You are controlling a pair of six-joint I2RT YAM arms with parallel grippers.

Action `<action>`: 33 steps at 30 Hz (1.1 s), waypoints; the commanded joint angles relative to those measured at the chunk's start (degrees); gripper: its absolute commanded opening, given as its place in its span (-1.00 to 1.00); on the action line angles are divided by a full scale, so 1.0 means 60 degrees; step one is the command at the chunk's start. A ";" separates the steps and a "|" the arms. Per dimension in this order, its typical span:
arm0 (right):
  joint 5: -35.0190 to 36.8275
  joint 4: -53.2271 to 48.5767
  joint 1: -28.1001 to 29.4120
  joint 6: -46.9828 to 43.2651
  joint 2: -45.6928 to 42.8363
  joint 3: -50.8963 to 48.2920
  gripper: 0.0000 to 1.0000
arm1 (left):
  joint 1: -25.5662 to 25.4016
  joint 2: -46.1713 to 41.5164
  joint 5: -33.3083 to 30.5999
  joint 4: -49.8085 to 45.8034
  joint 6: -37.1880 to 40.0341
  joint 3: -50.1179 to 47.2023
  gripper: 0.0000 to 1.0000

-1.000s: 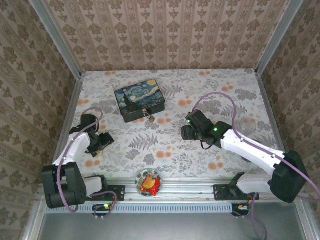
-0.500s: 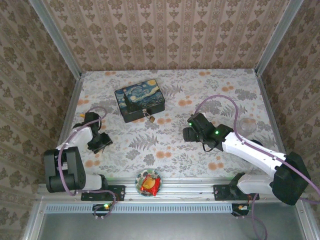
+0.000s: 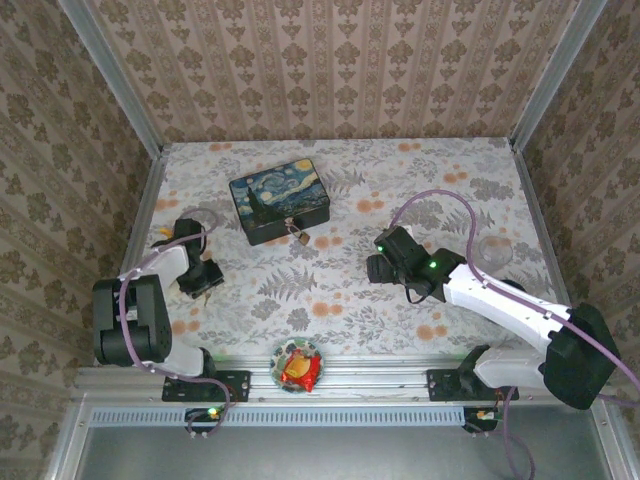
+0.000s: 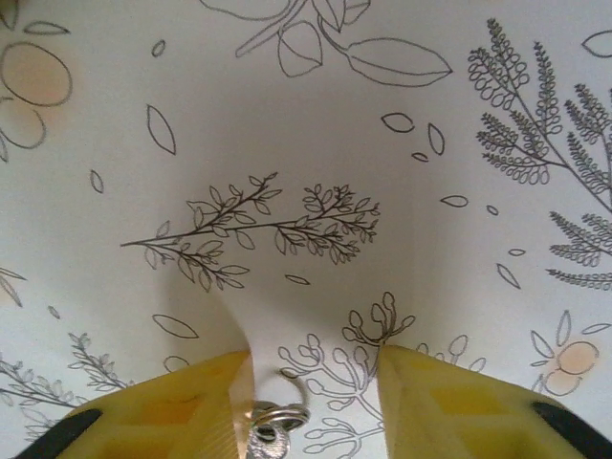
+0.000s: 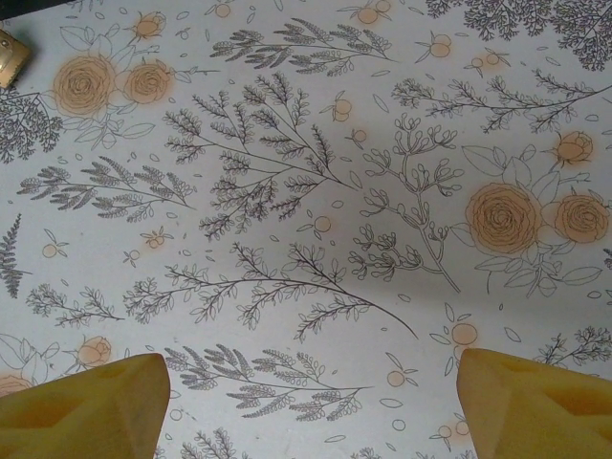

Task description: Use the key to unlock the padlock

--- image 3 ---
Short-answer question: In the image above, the floral patterned tablecloth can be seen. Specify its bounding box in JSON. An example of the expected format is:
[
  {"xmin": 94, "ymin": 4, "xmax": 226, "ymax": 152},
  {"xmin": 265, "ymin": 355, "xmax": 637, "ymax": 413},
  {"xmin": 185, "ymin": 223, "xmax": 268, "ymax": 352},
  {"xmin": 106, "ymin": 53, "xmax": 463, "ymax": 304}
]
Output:
[{"xmin": 124, "ymin": 138, "xmax": 571, "ymax": 359}]

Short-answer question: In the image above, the clear glass bowl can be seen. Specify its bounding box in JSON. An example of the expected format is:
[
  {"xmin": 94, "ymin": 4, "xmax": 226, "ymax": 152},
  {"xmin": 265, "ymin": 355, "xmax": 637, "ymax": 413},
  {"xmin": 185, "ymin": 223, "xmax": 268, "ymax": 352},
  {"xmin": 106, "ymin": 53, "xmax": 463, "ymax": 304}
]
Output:
[
  {"xmin": 192, "ymin": 207, "xmax": 220, "ymax": 232},
  {"xmin": 477, "ymin": 235, "xmax": 514, "ymax": 269}
]

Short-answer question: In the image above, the starry night painted box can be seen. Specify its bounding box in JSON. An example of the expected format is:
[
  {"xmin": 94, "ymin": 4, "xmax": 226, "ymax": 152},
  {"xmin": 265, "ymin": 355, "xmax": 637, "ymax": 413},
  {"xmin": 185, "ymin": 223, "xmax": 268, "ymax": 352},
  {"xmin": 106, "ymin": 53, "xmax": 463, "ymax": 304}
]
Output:
[{"xmin": 228, "ymin": 158, "xmax": 331, "ymax": 247}]

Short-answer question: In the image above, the patterned round plate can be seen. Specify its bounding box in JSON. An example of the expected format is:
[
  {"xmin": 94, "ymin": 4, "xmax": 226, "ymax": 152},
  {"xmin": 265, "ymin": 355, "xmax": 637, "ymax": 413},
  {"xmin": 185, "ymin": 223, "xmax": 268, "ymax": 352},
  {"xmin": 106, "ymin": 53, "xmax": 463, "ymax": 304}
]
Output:
[{"xmin": 269, "ymin": 337, "xmax": 326, "ymax": 395}]

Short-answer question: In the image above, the red snack packet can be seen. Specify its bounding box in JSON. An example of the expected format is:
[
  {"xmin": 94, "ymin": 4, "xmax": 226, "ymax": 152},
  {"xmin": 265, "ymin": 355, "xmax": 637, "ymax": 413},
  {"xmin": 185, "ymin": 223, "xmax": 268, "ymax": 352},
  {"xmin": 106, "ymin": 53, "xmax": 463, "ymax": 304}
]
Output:
[{"xmin": 280, "ymin": 348, "xmax": 322, "ymax": 394}]

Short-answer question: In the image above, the small black controller board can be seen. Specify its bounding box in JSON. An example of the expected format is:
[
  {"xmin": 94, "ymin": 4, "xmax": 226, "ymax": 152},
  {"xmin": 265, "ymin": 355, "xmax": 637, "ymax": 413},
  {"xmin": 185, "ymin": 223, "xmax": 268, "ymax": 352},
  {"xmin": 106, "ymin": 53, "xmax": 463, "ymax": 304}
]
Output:
[
  {"xmin": 462, "ymin": 407, "xmax": 501, "ymax": 434},
  {"xmin": 185, "ymin": 407, "xmax": 224, "ymax": 434}
]

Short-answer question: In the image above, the aluminium table side rail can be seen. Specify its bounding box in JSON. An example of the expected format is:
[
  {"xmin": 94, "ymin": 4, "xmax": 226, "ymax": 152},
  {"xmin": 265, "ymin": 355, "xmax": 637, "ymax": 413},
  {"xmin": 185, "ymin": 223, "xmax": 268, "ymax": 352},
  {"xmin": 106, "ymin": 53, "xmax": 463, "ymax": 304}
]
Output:
[
  {"xmin": 509, "ymin": 139, "xmax": 572, "ymax": 307},
  {"xmin": 117, "ymin": 149, "xmax": 169, "ymax": 281}
]

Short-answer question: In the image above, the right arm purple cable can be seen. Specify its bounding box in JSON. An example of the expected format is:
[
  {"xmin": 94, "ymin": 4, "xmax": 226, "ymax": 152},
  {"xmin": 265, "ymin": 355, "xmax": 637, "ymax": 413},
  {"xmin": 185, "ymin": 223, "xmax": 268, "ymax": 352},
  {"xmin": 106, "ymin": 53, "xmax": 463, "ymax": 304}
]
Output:
[{"xmin": 392, "ymin": 188, "xmax": 640, "ymax": 480}]

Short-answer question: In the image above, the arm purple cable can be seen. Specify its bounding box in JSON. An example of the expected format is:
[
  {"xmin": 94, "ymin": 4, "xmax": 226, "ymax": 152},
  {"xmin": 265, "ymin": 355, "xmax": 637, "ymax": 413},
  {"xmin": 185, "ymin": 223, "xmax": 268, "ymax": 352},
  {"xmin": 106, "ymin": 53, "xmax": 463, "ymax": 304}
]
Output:
[
  {"xmin": 117, "ymin": 208, "xmax": 236, "ymax": 439},
  {"xmin": 392, "ymin": 188, "xmax": 640, "ymax": 480}
]

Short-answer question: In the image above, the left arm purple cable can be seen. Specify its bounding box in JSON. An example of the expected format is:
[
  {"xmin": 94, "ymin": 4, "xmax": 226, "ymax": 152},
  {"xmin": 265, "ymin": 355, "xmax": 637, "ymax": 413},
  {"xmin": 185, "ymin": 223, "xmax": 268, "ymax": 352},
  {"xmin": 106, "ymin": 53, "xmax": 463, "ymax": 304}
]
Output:
[{"xmin": 117, "ymin": 208, "xmax": 236, "ymax": 439}]

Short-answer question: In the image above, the long aluminium base rail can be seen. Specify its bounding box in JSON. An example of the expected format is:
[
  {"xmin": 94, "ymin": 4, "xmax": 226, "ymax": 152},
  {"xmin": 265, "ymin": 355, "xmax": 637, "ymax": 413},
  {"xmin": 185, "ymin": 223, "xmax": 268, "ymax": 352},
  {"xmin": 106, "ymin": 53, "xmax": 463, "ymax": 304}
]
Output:
[{"xmin": 74, "ymin": 354, "xmax": 551, "ymax": 404}]

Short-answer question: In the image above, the aluminium frame post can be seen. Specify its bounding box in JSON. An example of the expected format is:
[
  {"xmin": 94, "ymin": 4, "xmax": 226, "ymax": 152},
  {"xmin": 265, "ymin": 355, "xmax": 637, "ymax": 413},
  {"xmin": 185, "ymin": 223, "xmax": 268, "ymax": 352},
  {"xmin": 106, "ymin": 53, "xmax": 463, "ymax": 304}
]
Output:
[
  {"xmin": 57, "ymin": 0, "xmax": 167, "ymax": 152},
  {"xmin": 508, "ymin": 0, "xmax": 609, "ymax": 147}
]

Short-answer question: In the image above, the grey slotted cable duct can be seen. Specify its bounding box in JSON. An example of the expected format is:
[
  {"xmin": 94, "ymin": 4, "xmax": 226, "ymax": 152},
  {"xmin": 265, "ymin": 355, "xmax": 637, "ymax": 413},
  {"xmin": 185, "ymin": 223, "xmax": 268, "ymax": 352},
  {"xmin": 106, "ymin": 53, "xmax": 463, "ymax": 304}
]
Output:
[{"xmin": 89, "ymin": 405, "xmax": 469, "ymax": 427}]

